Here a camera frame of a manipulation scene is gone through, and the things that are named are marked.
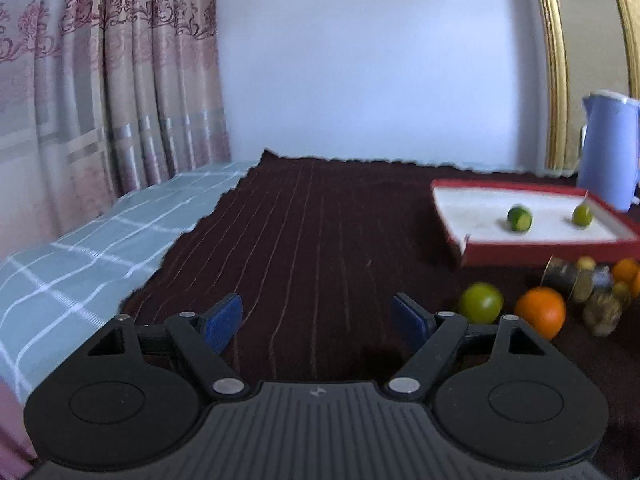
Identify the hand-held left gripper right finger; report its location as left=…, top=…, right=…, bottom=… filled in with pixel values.
left=384, top=293, right=554, bottom=401

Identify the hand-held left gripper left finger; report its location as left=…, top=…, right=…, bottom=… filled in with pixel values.
left=87, top=293, right=251, bottom=401

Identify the large green citrus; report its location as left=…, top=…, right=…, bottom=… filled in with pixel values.
left=459, top=282, right=505, bottom=325

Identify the red box tray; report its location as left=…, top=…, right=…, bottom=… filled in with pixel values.
left=431, top=178, right=640, bottom=268

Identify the large orange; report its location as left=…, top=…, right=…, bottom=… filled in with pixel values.
left=515, top=286, right=567, bottom=341

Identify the dark sugarcane piece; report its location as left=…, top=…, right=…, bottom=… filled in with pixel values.
left=570, top=267, right=614, bottom=306
left=544, top=256, right=581, bottom=293

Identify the brown spiky fruit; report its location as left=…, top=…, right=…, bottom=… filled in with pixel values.
left=582, top=292, right=623, bottom=337

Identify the dark maroon striped blanket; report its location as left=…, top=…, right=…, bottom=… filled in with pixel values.
left=120, top=149, right=640, bottom=480

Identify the teal checked bed sheet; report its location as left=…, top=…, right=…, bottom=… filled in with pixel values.
left=0, top=160, right=261, bottom=406

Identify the pink cloth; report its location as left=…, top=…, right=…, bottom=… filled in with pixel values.
left=0, top=377, right=40, bottom=480

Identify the blue electric kettle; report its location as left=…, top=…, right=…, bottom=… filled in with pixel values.
left=576, top=90, right=640, bottom=213

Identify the pink patterned curtain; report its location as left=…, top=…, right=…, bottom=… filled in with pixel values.
left=0, top=0, right=232, bottom=261

